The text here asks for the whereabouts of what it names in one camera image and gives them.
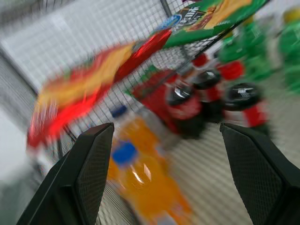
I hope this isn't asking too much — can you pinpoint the green snack bag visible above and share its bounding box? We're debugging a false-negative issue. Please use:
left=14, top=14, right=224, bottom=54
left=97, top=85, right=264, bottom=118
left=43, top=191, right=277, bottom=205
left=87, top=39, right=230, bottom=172
left=153, top=0, right=270, bottom=49

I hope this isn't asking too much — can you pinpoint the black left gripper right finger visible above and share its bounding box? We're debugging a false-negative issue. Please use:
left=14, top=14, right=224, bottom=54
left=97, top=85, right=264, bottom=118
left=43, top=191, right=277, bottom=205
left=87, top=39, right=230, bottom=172
left=219, top=122, right=300, bottom=225

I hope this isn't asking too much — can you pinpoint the green soda bottle yellow cap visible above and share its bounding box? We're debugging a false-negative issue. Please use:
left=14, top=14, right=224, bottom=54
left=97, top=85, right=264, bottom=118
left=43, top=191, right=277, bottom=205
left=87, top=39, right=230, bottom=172
left=277, top=7, right=300, bottom=92

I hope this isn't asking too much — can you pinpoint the white wire grid rack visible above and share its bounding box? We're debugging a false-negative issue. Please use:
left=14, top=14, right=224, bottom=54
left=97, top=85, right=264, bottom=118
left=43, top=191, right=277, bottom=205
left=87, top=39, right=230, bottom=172
left=0, top=0, right=237, bottom=225

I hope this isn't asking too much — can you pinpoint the cola bottle black cap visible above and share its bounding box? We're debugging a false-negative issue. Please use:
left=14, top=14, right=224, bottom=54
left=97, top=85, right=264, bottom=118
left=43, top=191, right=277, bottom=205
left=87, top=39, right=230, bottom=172
left=164, top=85, right=208, bottom=139
left=222, top=82, right=270, bottom=134
left=192, top=69, right=225, bottom=122

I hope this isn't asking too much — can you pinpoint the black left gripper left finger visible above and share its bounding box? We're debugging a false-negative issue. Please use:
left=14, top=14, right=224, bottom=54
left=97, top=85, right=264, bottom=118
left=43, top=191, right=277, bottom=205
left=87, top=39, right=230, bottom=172
left=15, top=122, right=115, bottom=225

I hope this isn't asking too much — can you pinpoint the cola bottle red cap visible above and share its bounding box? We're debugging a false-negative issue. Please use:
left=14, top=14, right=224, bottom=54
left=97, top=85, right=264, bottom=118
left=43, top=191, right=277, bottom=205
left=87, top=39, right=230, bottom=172
left=191, top=52, right=213, bottom=71
left=217, top=60, right=246, bottom=82

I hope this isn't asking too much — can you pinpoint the orange soda bottle blue cap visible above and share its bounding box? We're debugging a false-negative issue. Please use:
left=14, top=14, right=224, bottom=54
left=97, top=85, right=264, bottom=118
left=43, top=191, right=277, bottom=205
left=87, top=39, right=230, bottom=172
left=106, top=140, right=195, bottom=225
left=110, top=105, right=162, bottom=155

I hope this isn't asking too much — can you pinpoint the red and yellow snack bag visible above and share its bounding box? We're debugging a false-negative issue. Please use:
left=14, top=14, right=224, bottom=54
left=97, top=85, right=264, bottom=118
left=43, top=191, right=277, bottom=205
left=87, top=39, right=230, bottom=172
left=26, top=29, right=173, bottom=153

